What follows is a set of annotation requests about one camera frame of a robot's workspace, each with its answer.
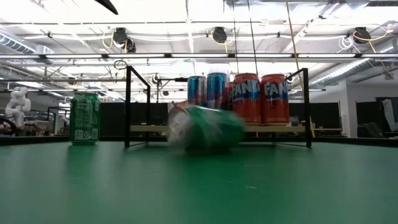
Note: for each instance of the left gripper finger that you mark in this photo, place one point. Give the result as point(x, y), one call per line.
point(107, 4)

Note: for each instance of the green soda can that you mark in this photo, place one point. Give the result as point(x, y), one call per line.
point(196, 90)
point(205, 129)
point(84, 118)

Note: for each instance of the silver blue energy drink can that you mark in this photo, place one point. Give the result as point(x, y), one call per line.
point(216, 90)

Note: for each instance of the red Fanta soda can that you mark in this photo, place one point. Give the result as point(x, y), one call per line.
point(275, 99)
point(246, 99)
point(230, 96)

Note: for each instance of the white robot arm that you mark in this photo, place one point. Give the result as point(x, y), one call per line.
point(18, 105)

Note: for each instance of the round black ceiling fixture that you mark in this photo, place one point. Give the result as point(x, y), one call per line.
point(219, 35)
point(362, 34)
point(119, 35)

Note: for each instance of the long ceiling light bar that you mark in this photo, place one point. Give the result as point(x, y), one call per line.
point(199, 56)

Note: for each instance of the black partition panel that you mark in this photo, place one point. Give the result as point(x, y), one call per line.
point(115, 118)

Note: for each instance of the black cabinet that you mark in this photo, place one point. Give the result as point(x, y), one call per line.
point(314, 115)

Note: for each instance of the white hanging sheet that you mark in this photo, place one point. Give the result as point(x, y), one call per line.
point(390, 113)

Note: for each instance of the round black wall fixture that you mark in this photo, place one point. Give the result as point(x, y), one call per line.
point(289, 79)

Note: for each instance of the wooden shelf with black frame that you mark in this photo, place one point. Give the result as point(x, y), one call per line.
point(273, 128)

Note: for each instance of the silver ventilation duct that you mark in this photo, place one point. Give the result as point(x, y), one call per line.
point(342, 71)

